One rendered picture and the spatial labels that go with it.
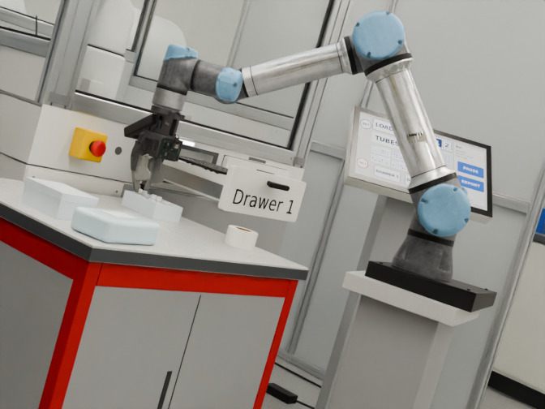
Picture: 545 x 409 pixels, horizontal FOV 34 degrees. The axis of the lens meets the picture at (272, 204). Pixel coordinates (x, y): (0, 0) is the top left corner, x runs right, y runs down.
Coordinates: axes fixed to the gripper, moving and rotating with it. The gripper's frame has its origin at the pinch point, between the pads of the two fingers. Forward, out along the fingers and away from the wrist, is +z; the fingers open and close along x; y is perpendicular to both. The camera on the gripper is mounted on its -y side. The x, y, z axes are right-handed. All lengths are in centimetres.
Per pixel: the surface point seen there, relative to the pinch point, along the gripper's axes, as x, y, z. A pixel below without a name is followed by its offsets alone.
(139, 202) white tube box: -3.4, 5.8, 2.8
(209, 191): 12.4, 11.3, -3.6
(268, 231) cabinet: 71, -17, 9
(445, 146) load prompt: 128, 1, -33
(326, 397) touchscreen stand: 113, -7, 62
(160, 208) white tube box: -1.8, 11.7, 2.4
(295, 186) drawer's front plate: 35.6, 17.9, -9.9
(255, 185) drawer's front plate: 20.1, 18.3, -8.0
